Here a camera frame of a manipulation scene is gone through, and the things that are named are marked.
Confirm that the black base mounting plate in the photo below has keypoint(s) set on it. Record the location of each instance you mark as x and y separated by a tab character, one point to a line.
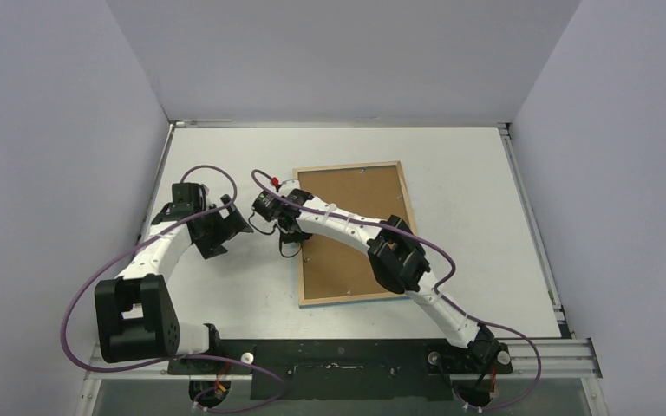
355	384

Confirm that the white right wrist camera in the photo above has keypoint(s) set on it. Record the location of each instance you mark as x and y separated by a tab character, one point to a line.
288	185

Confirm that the blue wooden picture frame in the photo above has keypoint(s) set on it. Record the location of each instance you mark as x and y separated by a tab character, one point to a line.
408	189

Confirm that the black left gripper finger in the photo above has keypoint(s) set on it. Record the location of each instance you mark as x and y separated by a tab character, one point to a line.
210	247
234	222

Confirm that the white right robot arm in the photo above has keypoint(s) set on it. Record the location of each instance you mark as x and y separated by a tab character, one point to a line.
397	259

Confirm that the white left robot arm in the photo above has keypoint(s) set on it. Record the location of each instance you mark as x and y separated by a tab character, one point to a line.
136	319

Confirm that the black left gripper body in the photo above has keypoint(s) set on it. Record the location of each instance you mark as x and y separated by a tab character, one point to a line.
216	229

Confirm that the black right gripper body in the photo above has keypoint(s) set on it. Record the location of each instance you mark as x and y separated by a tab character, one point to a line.
286	230

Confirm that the aluminium front rail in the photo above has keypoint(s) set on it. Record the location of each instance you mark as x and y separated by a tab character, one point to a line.
548	358

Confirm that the brown cardboard backing board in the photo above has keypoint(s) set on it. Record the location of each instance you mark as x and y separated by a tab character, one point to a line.
367	195

